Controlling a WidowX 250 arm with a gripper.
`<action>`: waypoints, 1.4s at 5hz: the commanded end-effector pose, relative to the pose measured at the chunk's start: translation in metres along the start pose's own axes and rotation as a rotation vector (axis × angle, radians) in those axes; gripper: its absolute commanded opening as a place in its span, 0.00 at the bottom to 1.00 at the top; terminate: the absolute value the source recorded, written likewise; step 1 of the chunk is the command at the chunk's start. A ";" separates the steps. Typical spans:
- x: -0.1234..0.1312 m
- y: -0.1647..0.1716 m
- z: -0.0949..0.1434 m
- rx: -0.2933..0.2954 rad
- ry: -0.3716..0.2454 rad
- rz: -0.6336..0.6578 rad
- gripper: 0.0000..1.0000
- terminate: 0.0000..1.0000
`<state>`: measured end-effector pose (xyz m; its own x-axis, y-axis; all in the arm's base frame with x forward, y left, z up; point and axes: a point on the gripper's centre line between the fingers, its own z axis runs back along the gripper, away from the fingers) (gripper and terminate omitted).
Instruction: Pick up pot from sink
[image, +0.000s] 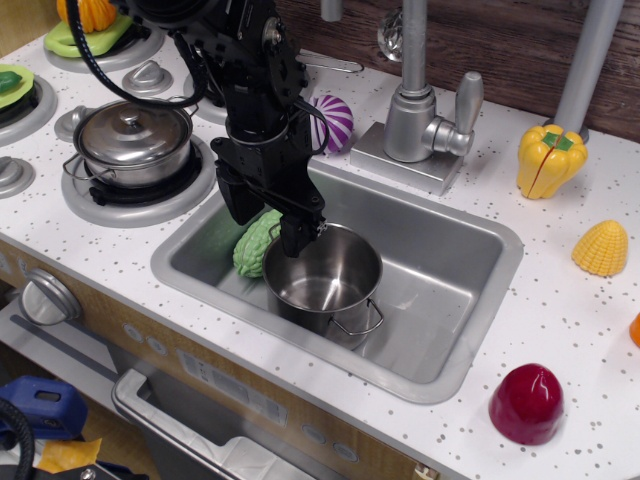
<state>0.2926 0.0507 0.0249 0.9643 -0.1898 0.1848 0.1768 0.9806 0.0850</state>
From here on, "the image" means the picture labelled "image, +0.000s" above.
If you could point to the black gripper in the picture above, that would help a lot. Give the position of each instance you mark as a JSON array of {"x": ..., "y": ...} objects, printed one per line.
[{"x": 252, "y": 175}]

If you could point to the stainless steel pot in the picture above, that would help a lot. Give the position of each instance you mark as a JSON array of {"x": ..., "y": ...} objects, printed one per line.
[{"x": 330, "y": 288}]

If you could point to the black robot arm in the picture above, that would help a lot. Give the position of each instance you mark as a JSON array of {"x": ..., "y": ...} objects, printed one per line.
[{"x": 242, "y": 46}]

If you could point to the lidded steel pot on burner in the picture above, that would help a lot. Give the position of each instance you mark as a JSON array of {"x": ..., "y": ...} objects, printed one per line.
[{"x": 126, "y": 145}]

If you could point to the silver toy sink basin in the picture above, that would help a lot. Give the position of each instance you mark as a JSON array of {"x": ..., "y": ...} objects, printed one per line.
[{"x": 399, "y": 290}]

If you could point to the green toy bitter gourd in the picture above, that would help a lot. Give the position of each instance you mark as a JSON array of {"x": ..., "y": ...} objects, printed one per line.
[{"x": 250, "y": 249}]

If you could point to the purple striped toy onion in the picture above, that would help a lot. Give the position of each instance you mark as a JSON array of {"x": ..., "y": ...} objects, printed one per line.
[{"x": 339, "y": 124}]

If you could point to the silver toy faucet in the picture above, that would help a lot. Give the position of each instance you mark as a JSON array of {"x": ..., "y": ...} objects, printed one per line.
[{"x": 415, "y": 145}]

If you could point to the rear steel saucepan with lid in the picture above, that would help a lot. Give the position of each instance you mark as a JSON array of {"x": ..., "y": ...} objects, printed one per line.
[{"x": 320, "y": 61}]

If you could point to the front right stove burner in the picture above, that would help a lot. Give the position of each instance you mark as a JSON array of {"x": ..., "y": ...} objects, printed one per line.
[{"x": 132, "y": 208}]

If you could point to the grey stove knob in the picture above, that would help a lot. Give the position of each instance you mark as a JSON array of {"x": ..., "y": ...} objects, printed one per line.
[{"x": 147, "y": 80}]

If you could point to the clear crystal faucet knob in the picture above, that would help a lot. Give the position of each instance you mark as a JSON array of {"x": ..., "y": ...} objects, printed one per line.
[{"x": 389, "y": 35}]

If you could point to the silver oven dial knob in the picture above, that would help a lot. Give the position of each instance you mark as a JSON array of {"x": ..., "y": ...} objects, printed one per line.
[{"x": 46, "y": 301}]

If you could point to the orange toy pumpkin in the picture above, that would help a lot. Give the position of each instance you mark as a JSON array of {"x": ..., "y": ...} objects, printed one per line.
[{"x": 96, "y": 15}]

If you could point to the yellow toy bell pepper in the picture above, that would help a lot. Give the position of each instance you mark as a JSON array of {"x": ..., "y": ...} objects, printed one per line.
[{"x": 548, "y": 157}]

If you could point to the green toy vegetable on plate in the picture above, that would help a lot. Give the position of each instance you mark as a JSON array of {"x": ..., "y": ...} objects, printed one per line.
[{"x": 16, "y": 82}]

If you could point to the dark red toy fruit half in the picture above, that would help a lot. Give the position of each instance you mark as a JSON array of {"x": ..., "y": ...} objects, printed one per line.
[{"x": 528, "y": 405}]

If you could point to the yellow cloth scrap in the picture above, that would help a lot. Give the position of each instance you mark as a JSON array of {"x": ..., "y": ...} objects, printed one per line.
[{"x": 64, "y": 455}]

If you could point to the yellow toy corn piece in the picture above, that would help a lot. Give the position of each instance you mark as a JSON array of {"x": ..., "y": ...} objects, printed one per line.
[{"x": 602, "y": 250}]

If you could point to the orange toy piece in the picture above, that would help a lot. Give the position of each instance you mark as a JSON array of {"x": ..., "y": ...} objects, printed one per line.
[{"x": 634, "y": 331}]

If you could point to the grey support pole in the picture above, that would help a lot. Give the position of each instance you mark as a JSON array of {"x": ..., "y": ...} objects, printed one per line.
[{"x": 589, "y": 56}]

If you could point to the grey oven door handle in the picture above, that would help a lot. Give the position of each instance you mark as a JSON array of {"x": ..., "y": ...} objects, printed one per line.
[{"x": 192, "y": 437}]

